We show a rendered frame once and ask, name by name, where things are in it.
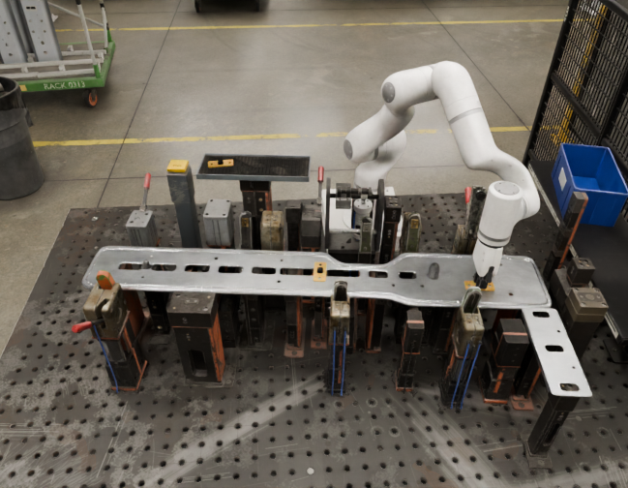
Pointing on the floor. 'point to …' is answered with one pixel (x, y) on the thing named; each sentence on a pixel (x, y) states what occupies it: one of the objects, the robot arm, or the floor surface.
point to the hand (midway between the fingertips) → (481, 280)
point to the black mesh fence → (626, 354)
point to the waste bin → (10, 142)
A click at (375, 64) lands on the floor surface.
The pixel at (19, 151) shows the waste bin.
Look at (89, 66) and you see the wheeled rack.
